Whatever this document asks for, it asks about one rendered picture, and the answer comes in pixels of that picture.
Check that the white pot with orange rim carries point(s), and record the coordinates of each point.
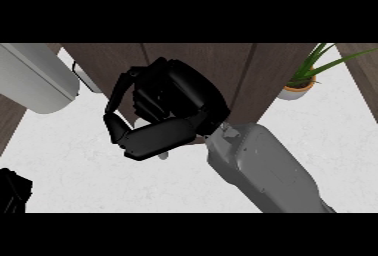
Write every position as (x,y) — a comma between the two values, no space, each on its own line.
(291,93)

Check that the brown wooden cabinet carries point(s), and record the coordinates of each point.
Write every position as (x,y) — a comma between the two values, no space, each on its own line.
(231,70)

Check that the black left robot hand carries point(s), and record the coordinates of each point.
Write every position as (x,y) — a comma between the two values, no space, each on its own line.
(12,191)

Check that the green leafy plant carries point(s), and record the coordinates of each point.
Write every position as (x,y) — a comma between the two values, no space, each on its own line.
(308,68)

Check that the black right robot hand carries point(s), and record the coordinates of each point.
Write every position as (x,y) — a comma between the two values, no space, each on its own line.
(167,96)

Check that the brown wooden panel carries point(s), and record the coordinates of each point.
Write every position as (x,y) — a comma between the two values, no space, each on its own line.
(364,66)
(9,120)

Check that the white rounded appliance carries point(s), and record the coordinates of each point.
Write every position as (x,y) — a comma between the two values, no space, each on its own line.
(30,80)

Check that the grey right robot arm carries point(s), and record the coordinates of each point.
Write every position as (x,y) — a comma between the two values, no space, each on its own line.
(266,166)

